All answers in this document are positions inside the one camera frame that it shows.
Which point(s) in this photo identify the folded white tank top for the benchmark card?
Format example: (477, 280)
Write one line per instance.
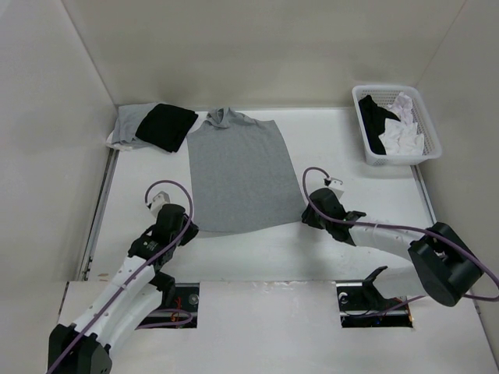
(109, 143)

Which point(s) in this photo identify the grey tank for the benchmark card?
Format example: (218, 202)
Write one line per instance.
(242, 176)
(128, 121)

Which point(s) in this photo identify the white plastic basket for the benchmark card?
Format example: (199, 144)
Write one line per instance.
(383, 95)

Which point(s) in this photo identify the left metal table rail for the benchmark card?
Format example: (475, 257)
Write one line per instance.
(95, 227)

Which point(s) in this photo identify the black tank top in basket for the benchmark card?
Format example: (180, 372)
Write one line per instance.
(374, 118)

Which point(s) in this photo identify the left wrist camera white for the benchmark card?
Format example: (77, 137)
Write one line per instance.
(158, 201)

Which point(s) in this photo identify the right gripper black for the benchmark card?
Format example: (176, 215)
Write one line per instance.
(308, 217)

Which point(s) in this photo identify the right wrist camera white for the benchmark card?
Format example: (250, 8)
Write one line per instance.
(336, 186)

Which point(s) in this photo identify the white tank top in basket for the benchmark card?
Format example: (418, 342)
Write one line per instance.
(401, 136)

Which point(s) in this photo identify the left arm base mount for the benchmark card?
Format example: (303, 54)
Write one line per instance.
(179, 311)

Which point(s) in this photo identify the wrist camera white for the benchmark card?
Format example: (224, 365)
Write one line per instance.
(158, 201)
(336, 186)

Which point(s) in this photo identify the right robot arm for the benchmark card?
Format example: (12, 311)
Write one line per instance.
(443, 267)

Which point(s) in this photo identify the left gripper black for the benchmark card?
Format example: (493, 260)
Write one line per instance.
(189, 234)

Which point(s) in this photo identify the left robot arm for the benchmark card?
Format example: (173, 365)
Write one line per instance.
(87, 345)

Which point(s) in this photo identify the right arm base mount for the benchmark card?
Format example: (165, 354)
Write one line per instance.
(364, 307)

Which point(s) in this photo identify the folded grey tank top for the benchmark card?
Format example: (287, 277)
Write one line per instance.
(128, 121)

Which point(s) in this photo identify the folded black tank top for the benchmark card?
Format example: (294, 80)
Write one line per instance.
(166, 126)

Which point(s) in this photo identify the metal table rail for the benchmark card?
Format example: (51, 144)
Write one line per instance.
(95, 227)
(423, 193)

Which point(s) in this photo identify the right metal table rail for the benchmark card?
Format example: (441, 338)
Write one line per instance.
(423, 193)

